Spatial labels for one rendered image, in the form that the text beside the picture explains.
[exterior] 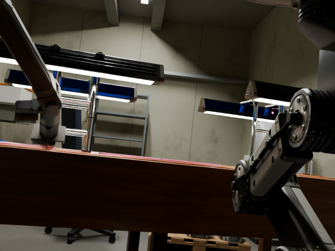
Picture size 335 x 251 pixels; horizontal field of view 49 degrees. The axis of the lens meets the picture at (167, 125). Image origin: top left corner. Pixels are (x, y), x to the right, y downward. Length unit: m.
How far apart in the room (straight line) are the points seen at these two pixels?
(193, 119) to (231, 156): 1.06
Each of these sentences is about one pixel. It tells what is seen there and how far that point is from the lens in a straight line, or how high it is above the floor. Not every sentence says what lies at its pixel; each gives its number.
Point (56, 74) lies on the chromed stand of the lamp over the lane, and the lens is 1.47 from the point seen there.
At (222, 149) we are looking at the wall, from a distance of 7.52.
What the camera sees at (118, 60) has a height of 1.10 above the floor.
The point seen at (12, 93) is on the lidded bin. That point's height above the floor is 1.46.
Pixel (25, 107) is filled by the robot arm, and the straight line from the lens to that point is 1.14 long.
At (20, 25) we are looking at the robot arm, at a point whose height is 1.05.
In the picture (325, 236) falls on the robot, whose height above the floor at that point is 0.67.
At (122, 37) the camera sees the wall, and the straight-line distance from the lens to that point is 7.70.
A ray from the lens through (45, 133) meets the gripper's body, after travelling 1.20.
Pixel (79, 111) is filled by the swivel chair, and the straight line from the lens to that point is 3.30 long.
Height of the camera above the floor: 0.78
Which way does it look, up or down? 5 degrees up
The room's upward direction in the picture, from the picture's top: 6 degrees clockwise
